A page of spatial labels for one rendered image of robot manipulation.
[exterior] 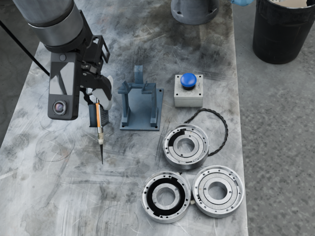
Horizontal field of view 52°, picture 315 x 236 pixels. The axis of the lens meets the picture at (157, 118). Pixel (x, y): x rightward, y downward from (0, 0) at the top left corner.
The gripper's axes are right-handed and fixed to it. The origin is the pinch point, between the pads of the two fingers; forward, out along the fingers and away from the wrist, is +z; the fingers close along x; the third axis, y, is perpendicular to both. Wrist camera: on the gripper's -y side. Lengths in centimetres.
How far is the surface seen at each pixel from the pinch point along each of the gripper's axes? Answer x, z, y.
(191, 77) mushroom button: -17.1, 9.1, 15.4
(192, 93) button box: -17.4, 11.9, 12.6
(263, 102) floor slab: -44, 100, 68
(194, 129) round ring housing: -18.6, 13.1, 3.4
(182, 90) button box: -14.7, 11.8, 13.4
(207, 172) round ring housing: -22.5, 12.9, -7.2
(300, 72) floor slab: -64, 103, 91
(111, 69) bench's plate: 7.1, 15.6, 22.5
